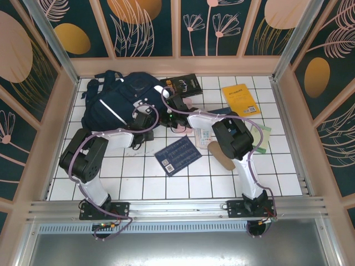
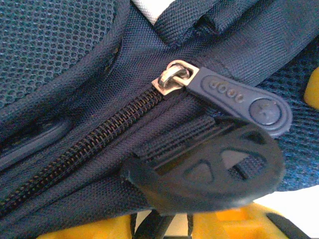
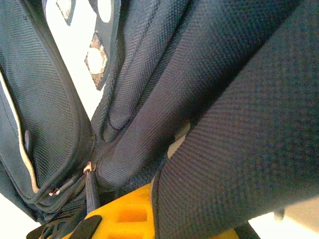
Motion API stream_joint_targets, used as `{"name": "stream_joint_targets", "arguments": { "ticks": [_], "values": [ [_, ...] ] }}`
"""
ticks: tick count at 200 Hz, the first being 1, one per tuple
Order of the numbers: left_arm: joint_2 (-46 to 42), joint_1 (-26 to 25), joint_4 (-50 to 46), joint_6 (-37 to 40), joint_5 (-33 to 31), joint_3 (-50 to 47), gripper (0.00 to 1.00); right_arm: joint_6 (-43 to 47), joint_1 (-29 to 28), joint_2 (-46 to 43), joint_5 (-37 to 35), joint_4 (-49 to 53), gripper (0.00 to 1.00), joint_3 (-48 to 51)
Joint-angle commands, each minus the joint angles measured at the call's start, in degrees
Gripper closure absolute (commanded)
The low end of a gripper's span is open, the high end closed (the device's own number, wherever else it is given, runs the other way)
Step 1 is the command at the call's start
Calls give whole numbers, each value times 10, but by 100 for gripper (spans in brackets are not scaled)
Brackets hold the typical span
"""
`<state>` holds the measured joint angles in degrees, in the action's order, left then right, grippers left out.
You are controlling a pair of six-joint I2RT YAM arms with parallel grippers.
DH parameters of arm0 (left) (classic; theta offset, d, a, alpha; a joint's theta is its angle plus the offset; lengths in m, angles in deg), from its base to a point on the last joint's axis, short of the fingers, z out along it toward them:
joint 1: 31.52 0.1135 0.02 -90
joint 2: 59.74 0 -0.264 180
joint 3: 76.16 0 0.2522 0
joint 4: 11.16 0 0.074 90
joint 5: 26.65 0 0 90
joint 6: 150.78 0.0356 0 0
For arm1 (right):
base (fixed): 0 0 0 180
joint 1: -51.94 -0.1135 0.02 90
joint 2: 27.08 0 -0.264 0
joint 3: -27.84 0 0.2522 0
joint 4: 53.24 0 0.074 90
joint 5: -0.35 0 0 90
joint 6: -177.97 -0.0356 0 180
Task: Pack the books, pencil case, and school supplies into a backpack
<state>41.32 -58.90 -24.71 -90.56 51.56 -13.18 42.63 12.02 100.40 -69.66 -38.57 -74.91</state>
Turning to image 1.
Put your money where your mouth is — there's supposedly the pink pencil case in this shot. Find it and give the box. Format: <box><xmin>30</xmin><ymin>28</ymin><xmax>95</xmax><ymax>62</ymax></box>
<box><xmin>173</xmin><ymin>96</ymin><xmax>196</xmax><ymax>136</ymax></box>

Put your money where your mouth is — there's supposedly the blue book with text list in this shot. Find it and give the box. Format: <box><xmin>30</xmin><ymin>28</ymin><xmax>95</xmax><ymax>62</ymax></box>
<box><xmin>154</xmin><ymin>135</ymin><xmax>202</xmax><ymax>176</ymax></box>

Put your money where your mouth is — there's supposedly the black book gold print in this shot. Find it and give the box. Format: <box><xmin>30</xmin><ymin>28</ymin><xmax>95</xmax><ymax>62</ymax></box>
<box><xmin>160</xmin><ymin>73</ymin><xmax>203</xmax><ymax>98</ymax></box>

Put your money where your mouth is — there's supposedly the navy blue backpack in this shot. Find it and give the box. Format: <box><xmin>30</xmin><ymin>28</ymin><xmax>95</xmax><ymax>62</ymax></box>
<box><xmin>81</xmin><ymin>69</ymin><xmax>167</xmax><ymax>139</ymax></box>

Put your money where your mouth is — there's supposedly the brown felt glasses case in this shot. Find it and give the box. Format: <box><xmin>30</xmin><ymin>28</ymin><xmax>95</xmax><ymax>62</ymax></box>
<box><xmin>207</xmin><ymin>141</ymin><xmax>236</xmax><ymax>172</ymax></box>

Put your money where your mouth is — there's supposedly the pale green notebook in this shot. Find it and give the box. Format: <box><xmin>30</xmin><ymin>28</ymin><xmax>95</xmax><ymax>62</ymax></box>
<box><xmin>249</xmin><ymin>121</ymin><xmax>272</xmax><ymax>155</ymax></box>

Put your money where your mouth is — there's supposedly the vented metal strip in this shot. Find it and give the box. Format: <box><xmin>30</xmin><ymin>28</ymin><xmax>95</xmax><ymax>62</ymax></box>
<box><xmin>37</xmin><ymin>223</ymin><xmax>322</xmax><ymax>235</ymax></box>

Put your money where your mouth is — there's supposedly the grey metal sheet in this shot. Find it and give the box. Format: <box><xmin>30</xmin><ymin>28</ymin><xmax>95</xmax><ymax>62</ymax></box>
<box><xmin>27</xmin><ymin>232</ymin><xmax>343</xmax><ymax>266</ymax></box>

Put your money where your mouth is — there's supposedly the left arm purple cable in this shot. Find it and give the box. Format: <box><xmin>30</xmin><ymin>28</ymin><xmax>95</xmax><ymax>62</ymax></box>
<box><xmin>66</xmin><ymin>104</ymin><xmax>161</xmax><ymax>242</ymax></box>

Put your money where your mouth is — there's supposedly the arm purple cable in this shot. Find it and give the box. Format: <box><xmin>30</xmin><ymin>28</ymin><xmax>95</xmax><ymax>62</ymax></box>
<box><xmin>161</xmin><ymin>86</ymin><xmax>278</xmax><ymax>239</ymax></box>
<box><xmin>66</xmin><ymin>104</ymin><xmax>161</xmax><ymax>242</ymax></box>

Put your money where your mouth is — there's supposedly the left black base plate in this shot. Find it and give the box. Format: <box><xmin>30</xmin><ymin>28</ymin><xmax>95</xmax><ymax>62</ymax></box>
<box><xmin>79</xmin><ymin>201</ymin><xmax>130</xmax><ymax>221</ymax></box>

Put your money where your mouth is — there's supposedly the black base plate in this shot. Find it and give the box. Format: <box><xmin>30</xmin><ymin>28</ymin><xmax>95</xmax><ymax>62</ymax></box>
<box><xmin>226</xmin><ymin>199</ymin><xmax>278</xmax><ymax>218</ymax></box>
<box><xmin>79</xmin><ymin>201</ymin><xmax>130</xmax><ymax>221</ymax></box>

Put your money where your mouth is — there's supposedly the aluminium front rail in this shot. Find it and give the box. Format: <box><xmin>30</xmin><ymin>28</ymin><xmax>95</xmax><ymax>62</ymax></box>
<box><xmin>26</xmin><ymin>196</ymin><xmax>329</xmax><ymax>222</ymax></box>

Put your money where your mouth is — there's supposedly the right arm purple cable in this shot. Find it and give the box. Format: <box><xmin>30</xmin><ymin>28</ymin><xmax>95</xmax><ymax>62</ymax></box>
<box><xmin>161</xmin><ymin>86</ymin><xmax>278</xmax><ymax>239</ymax></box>

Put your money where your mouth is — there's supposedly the small wired connector board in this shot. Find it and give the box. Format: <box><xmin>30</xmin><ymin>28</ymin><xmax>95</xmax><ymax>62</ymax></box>
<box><xmin>259</xmin><ymin>216</ymin><xmax>278</xmax><ymax>226</ymax></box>
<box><xmin>92</xmin><ymin>221</ymin><xmax>119</xmax><ymax>231</ymax></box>

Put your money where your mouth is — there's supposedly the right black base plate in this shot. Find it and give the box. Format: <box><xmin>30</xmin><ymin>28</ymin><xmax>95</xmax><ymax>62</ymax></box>
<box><xmin>226</xmin><ymin>199</ymin><xmax>278</xmax><ymax>218</ymax></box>

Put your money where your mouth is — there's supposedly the aluminium side rail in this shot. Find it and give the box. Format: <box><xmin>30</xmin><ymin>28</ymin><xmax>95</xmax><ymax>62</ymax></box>
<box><xmin>270</xmin><ymin>79</ymin><xmax>314</xmax><ymax>196</ymax></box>

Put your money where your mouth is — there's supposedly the aluminium corner post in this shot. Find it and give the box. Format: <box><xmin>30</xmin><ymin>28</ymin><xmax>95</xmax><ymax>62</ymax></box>
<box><xmin>271</xmin><ymin>0</ymin><xmax>324</xmax><ymax>81</ymax></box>
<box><xmin>23</xmin><ymin>0</ymin><xmax>80</xmax><ymax>85</ymax></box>

